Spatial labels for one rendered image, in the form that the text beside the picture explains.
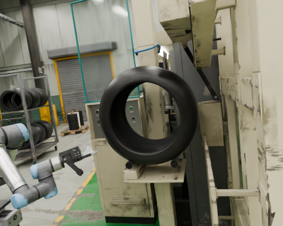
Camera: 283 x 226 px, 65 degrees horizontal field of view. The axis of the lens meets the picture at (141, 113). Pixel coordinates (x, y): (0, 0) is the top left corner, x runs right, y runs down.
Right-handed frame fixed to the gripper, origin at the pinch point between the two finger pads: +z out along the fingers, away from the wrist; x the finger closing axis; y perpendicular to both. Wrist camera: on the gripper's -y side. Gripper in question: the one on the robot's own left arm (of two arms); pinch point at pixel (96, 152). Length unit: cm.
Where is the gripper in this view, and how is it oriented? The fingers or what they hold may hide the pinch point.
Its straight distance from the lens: 135.8
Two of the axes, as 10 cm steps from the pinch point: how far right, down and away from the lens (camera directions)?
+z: 8.8, -3.0, 3.6
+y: -3.5, -9.3, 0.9
